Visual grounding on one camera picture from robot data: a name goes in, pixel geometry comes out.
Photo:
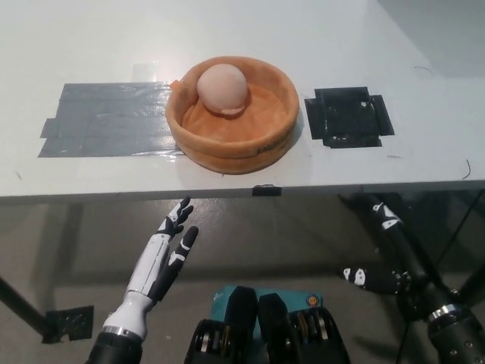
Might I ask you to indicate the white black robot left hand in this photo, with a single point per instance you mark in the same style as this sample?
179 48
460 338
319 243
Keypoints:
151 269

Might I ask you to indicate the cream round plush dumpling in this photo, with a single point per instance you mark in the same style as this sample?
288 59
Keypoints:
221 87

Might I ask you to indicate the black metal table leg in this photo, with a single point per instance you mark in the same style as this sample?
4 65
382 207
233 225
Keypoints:
22 303

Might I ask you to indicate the black teal robot torso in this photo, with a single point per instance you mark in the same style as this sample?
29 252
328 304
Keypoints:
273 333

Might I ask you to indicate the grey duct tape patch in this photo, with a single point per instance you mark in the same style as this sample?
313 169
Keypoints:
110 121

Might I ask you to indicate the orange plush round basket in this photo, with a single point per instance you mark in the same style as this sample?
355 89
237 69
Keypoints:
235 132

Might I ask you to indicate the black tape square patch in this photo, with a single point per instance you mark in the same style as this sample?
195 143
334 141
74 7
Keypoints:
346 117

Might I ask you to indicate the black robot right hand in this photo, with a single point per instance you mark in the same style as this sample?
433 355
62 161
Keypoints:
407 254

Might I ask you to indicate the small black tape strip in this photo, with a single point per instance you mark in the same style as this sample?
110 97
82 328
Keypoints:
266 190

